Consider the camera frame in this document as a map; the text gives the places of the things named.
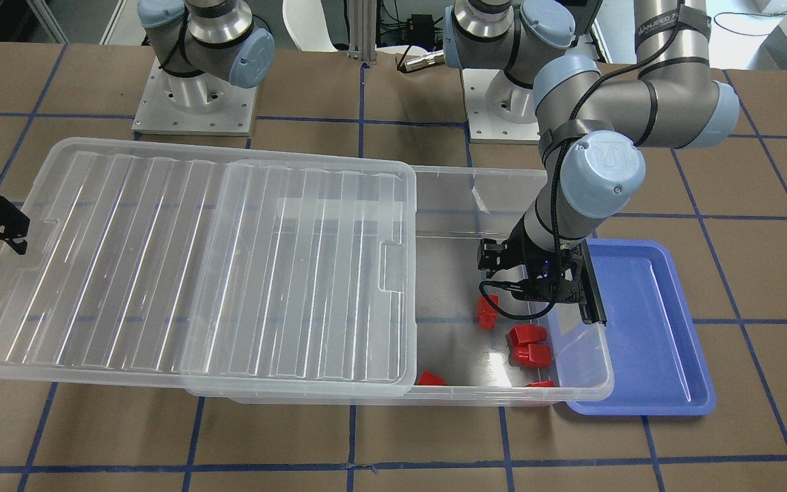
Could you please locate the silver cable connector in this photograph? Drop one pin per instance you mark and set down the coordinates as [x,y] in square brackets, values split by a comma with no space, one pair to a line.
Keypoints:
[408,64]

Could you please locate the white chair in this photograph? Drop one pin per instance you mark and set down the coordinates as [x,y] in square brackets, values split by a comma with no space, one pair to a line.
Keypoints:
[316,26]

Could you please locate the clear plastic storage box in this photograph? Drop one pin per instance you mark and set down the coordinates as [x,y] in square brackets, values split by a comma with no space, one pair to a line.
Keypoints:
[456,208]

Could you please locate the red block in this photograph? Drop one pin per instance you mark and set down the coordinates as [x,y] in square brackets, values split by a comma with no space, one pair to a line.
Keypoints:
[536,356]
[527,334]
[542,384]
[428,378]
[486,314]

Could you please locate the aluminium frame post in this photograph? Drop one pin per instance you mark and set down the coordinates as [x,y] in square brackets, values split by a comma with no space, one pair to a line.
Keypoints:
[362,30]

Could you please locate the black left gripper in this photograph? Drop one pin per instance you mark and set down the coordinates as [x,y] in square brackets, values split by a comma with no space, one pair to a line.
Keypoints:
[520,252]

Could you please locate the clear plastic box lid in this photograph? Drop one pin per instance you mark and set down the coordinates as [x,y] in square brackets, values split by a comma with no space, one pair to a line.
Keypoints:
[221,271]

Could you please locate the black power adapter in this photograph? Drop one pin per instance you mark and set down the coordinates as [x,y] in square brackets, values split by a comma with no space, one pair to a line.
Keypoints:
[419,30]

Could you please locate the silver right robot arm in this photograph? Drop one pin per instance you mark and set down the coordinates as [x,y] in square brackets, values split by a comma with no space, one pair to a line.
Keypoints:
[210,58]

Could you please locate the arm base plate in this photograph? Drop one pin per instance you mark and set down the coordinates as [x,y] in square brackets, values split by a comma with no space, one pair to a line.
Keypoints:
[498,110]
[198,106]

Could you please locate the black box latch handle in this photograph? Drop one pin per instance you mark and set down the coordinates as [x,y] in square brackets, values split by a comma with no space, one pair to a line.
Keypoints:
[592,308]

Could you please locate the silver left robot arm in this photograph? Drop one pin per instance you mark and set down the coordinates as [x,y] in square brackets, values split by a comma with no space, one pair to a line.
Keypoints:
[592,126]

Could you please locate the blue plastic tray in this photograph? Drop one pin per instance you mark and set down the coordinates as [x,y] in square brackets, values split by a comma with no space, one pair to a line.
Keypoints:
[657,360]

